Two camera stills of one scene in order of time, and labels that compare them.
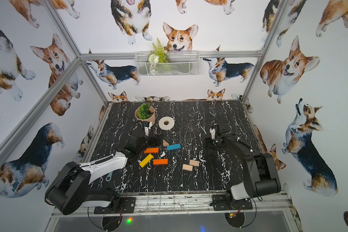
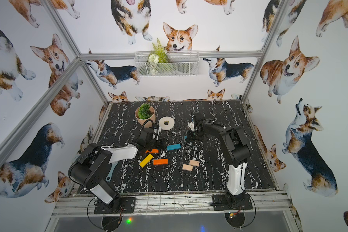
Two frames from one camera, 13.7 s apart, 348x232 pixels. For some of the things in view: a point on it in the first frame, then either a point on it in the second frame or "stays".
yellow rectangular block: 148,158 stays
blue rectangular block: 174,146 stays
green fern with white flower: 158,55 stays
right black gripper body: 212,143 to 195,136
